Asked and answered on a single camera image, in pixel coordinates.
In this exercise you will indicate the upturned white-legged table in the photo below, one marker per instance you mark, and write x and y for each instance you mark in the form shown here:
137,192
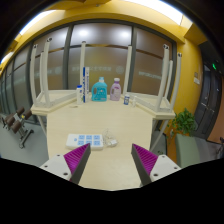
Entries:
50,105
160,108

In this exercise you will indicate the dark door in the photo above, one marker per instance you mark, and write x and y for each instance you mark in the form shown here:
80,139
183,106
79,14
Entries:
208,103

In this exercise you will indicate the small white bottle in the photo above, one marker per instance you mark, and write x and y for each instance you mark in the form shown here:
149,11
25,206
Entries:
79,95

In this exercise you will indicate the white charger block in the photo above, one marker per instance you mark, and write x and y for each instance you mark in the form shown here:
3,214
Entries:
112,142

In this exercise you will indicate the small blue white can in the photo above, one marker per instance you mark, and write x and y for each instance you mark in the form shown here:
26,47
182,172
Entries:
126,99

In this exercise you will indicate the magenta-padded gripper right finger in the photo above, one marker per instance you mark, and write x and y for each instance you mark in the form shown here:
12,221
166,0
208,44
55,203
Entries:
146,160

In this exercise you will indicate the small clear cup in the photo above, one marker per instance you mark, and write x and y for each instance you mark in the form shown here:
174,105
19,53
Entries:
134,101

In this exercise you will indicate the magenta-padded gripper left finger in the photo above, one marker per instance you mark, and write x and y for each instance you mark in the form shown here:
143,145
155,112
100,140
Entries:
76,160

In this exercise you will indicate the purple detergent bottle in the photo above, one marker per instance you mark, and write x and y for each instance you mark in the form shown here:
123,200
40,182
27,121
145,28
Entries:
115,91

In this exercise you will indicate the green potted plant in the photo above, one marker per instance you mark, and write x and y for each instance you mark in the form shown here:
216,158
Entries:
184,122

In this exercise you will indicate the brown-padded exercise machine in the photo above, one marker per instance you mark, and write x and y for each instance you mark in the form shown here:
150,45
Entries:
16,125

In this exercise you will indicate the tall blue white box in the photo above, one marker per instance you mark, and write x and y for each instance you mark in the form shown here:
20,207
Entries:
86,83

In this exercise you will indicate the teal detergent bottle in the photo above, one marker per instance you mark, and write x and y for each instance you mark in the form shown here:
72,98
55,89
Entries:
99,91

